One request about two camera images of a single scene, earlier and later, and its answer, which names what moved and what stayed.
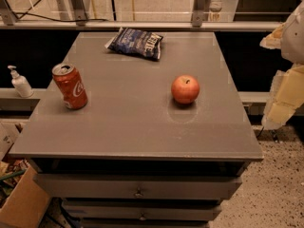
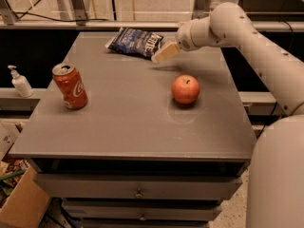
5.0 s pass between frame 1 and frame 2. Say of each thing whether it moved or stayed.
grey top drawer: stayed
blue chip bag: stayed
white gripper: moved
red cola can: stayed
